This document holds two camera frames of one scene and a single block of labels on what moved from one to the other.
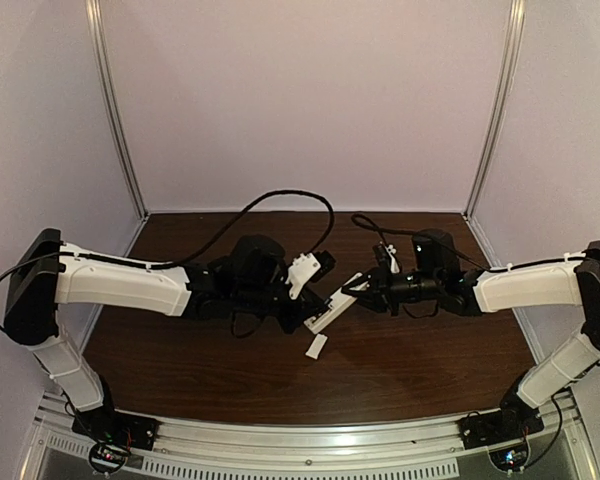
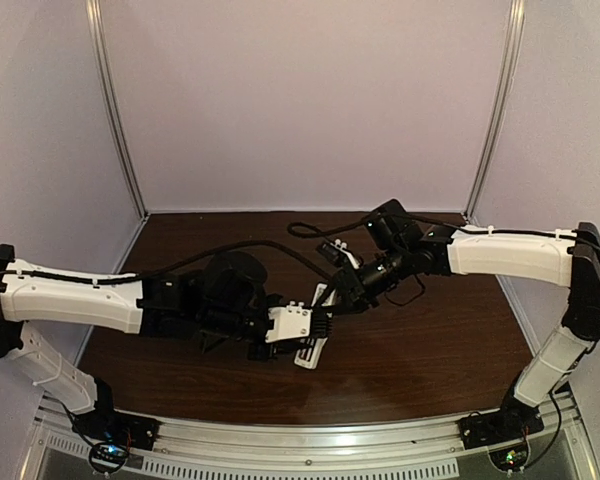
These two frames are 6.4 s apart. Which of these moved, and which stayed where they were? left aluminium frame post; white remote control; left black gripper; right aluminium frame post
Moved: white remote control; left black gripper
Stayed: left aluminium frame post; right aluminium frame post
